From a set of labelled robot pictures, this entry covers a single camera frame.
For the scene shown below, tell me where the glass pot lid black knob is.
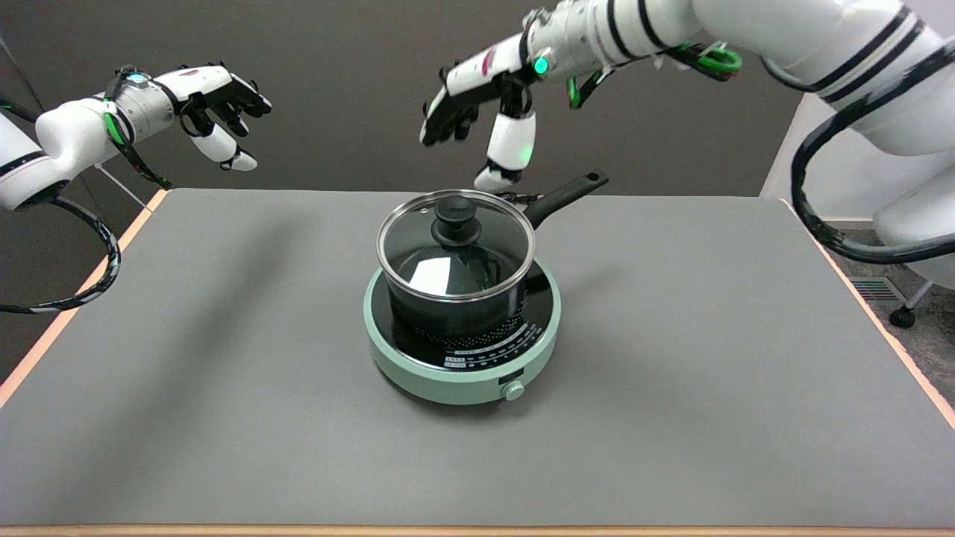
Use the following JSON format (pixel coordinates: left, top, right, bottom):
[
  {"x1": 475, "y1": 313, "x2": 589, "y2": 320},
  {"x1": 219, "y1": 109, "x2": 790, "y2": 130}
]
[{"x1": 376, "y1": 189, "x2": 536, "y2": 303}]

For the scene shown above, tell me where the black sleeved right arm cable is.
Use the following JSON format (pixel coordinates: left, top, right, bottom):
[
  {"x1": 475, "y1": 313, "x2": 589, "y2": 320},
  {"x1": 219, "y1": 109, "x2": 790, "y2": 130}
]
[{"x1": 761, "y1": 37, "x2": 955, "y2": 266}]

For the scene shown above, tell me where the green black wrist cable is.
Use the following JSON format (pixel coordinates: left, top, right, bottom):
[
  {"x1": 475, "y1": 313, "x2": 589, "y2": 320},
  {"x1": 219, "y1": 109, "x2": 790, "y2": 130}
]
[
  {"x1": 563, "y1": 41, "x2": 743, "y2": 110},
  {"x1": 103, "y1": 66, "x2": 174, "y2": 189}
]

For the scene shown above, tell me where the black saucepan with handle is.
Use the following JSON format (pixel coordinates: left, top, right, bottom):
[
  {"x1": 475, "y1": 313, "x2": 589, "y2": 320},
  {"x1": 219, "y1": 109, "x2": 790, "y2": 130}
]
[{"x1": 379, "y1": 172, "x2": 609, "y2": 340}]

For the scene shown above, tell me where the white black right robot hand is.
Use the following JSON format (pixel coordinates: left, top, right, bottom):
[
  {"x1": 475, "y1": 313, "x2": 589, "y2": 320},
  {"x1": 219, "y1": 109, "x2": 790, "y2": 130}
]
[{"x1": 419, "y1": 34, "x2": 538, "y2": 195}]

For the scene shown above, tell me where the green round induction cooker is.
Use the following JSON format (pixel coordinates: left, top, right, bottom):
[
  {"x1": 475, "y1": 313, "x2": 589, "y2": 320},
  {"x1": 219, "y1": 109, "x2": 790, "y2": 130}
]
[{"x1": 363, "y1": 261, "x2": 562, "y2": 406}]

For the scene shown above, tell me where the black sleeved arm cable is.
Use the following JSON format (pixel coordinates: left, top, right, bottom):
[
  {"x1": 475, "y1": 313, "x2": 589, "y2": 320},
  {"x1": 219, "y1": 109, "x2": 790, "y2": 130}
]
[
  {"x1": 0, "y1": 195, "x2": 122, "y2": 314},
  {"x1": 761, "y1": 37, "x2": 955, "y2": 266}
]

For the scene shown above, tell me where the green black right wrist cable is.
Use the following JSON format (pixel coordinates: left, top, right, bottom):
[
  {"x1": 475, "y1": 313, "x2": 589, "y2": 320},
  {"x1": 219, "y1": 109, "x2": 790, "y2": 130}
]
[{"x1": 563, "y1": 41, "x2": 743, "y2": 110}]

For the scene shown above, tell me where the stand leg with black caster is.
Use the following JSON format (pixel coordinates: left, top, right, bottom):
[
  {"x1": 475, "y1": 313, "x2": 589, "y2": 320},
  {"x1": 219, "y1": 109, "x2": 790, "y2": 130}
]
[{"x1": 889, "y1": 280, "x2": 937, "y2": 329}]

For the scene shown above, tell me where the black sleeved left arm cable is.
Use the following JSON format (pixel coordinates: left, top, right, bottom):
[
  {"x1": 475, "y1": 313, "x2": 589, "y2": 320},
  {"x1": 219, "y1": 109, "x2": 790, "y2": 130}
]
[{"x1": 0, "y1": 195, "x2": 122, "y2": 314}]

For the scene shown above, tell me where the green black left wrist cable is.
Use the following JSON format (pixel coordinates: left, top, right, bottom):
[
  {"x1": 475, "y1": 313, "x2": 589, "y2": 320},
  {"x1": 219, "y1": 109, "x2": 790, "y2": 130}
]
[{"x1": 103, "y1": 66, "x2": 174, "y2": 189}]

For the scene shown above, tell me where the floor vent grille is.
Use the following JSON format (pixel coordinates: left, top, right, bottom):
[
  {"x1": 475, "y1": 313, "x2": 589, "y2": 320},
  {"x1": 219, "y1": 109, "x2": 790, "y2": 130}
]
[{"x1": 851, "y1": 277, "x2": 907, "y2": 303}]

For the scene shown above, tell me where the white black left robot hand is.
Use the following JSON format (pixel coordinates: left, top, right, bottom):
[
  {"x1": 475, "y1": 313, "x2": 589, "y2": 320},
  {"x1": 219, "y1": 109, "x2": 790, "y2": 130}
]
[{"x1": 155, "y1": 63, "x2": 273, "y2": 173}]

